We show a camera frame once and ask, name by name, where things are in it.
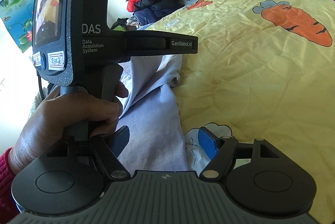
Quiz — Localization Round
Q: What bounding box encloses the light lavender garment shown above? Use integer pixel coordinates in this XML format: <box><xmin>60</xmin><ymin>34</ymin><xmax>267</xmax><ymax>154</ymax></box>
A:
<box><xmin>118</xmin><ymin>54</ymin><xmax>187</xmax><ymax>174</ymax></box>

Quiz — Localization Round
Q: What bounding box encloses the red sleeve forearm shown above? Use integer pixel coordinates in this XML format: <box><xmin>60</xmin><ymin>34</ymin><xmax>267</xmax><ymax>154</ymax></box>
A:
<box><xmin>0</xmin><ymin>148</ymin><xmax>19</xmax><ymax>223</ymax></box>

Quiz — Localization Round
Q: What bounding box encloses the person's left hand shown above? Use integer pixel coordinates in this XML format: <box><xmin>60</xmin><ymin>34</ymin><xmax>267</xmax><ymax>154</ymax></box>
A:
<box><xmin>7</xmin><ymin>82</ymin><xmax>128</xmax><ymax>174</ymax></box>

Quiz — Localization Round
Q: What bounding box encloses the lotus flower poster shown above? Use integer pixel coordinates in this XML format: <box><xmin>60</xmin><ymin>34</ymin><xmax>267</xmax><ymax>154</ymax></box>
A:
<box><xmin>1</xmin><ymin>0</ymin><xmax>35</xmax><ymax>52</ymax></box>

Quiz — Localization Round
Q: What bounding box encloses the navy blue jacket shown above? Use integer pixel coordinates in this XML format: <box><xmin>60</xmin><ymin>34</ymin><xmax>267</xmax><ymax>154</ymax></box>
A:
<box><xmin>133</xmin><ymin>0</ymin><xmax>183</xmax><ymax>26</ymax></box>

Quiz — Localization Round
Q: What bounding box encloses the yellow carrot print bedspread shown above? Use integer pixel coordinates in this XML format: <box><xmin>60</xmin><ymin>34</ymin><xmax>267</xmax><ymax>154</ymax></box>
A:
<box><xmin>151</xmin><ymin>0</ymin><xmax>334</xmax><ymax>223</ymax></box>

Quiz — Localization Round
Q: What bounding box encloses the black cable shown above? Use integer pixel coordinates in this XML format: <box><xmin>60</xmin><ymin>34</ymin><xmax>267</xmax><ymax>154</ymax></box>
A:
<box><xmin>37</xmin><ymin>73</ymin><xmax>45</xmax><ymax>100</ymax></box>

